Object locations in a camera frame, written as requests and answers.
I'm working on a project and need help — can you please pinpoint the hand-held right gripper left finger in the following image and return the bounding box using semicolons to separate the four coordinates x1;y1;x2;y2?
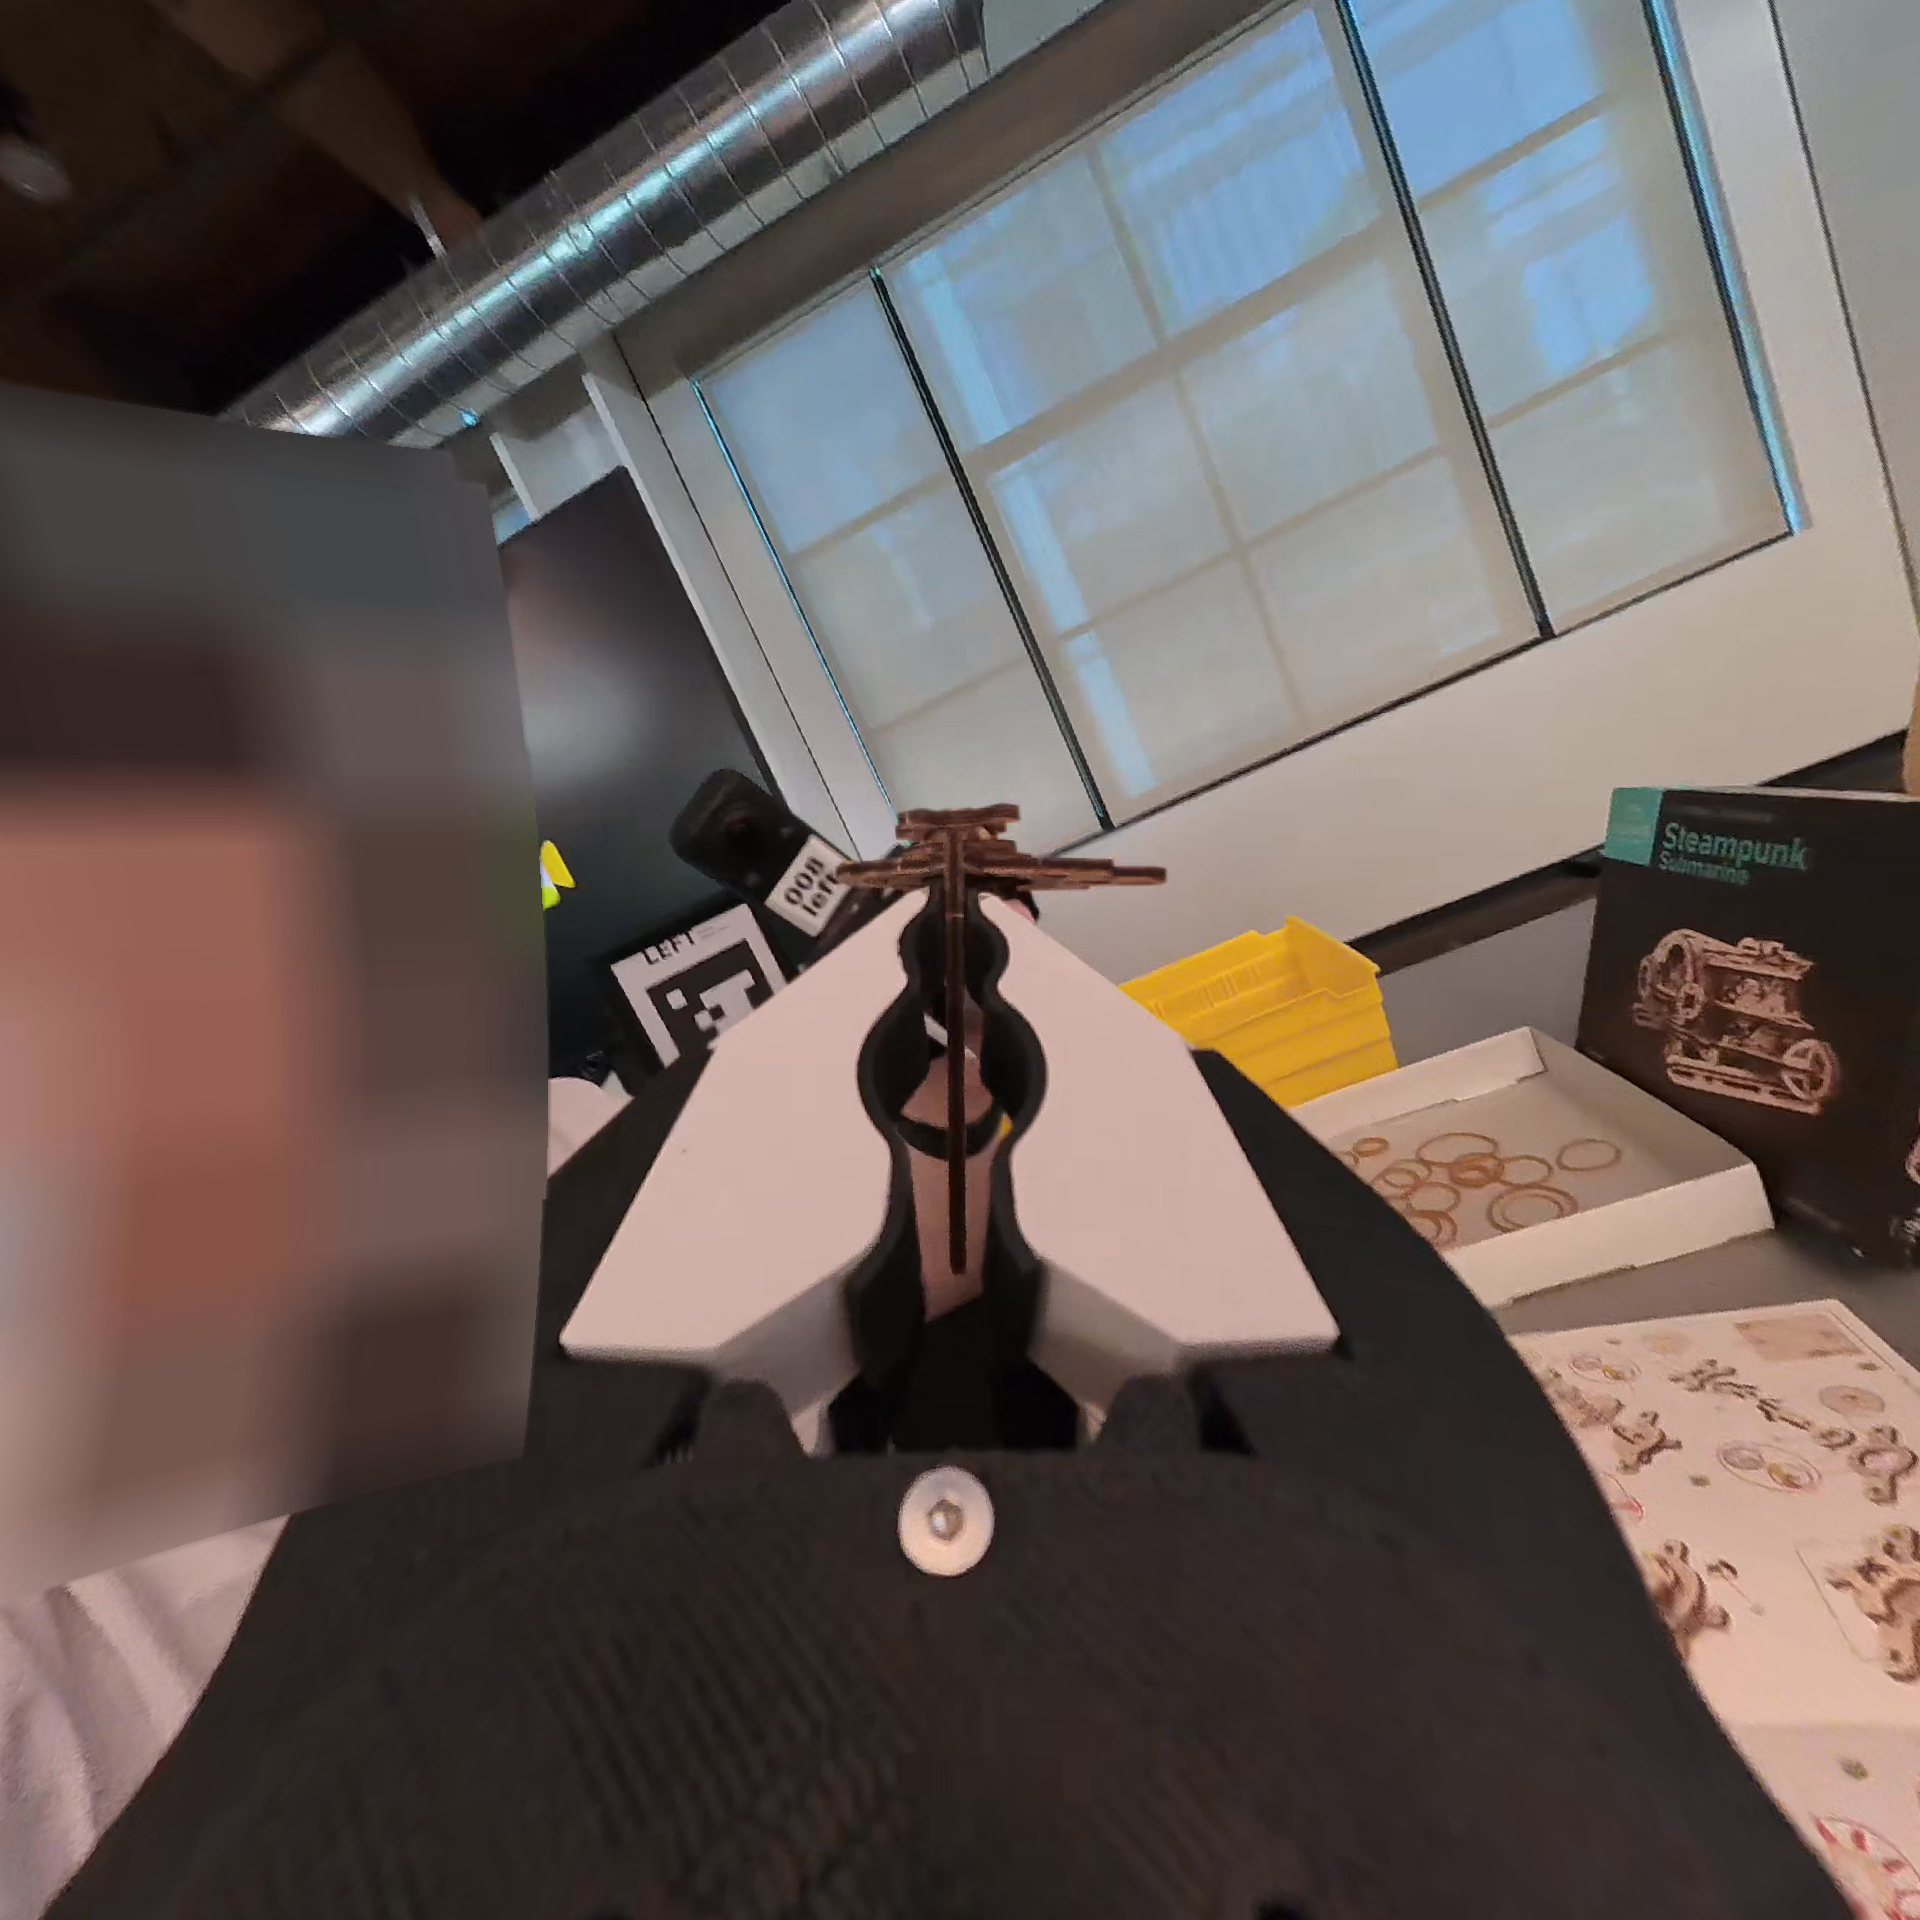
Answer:
560;889;962;1453

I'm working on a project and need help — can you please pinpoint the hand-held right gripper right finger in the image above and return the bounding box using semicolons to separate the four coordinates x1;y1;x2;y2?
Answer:
959;889;1342;1449

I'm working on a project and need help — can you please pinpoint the wooden model frame part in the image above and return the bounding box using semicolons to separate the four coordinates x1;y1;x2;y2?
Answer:
834;805;1167;903

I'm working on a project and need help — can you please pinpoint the black model kit box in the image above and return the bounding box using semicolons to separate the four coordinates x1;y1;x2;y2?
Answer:
1575;783;1920;1268

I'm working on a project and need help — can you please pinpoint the black flat panel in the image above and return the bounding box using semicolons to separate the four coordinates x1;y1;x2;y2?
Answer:
498;464;774;1073

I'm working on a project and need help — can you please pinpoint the yellow plastic bin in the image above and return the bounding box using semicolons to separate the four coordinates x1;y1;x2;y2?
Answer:
1117;914;1404;1109

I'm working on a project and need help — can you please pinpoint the pile of tan rubber bands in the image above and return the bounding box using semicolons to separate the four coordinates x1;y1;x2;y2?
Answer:
1327;1127;1629;1248

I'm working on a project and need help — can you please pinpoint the white cardboard tray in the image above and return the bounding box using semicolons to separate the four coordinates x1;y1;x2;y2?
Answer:
1289;1023;1775;1306

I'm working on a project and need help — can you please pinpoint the large paned window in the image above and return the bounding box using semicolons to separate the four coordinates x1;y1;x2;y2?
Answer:
690;0;1800;829

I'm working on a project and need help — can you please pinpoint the illustrated instruction sheet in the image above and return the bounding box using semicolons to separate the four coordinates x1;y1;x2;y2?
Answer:
1506;1295;1920;1920

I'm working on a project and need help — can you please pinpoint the person's white shirt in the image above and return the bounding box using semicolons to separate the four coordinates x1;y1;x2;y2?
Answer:
0;1514;287;1920

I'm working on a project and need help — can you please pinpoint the silver spiral air duct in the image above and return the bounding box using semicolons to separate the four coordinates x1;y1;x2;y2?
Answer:
224;0;992;442

